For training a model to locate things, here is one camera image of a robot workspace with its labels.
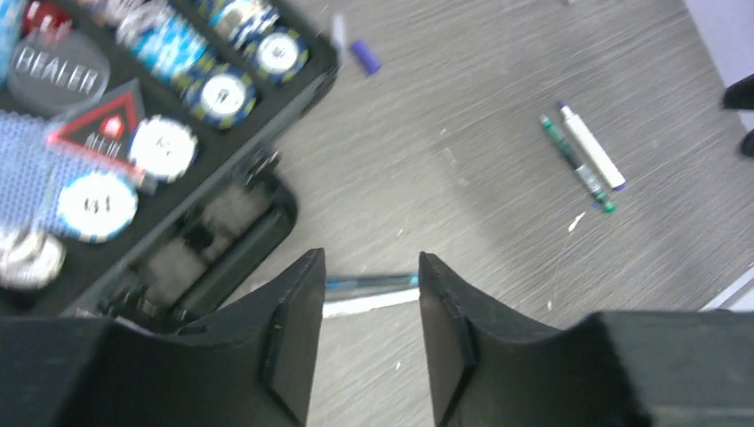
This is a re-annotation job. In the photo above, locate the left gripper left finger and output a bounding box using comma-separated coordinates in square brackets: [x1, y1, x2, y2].
[1, 249, 325, 426]

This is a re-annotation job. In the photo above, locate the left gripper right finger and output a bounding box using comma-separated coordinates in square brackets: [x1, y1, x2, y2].
[419, 253, 652, 426]

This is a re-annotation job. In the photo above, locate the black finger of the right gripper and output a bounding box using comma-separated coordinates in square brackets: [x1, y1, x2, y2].
[721, 73, 754, 159]

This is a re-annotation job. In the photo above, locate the purple cap white marker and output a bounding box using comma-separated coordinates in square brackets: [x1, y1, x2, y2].
[557, 101, 627, 191]

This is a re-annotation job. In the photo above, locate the dark green marker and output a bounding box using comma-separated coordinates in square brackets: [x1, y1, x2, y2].
[540, 115, 615, 214]

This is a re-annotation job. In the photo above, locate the small purple pen cap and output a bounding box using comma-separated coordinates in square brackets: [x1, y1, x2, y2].
[350, 39, 381, 76]

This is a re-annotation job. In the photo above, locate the magenta cap white marker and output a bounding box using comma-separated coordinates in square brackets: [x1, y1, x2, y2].
[322, 288, 420, 318]

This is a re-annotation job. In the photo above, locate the light blue marker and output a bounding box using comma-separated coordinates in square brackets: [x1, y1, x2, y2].
[325, 273, 419, 292]

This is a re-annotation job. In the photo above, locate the black poker chip case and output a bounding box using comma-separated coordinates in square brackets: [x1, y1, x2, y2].
[1, 1, 339, 331]

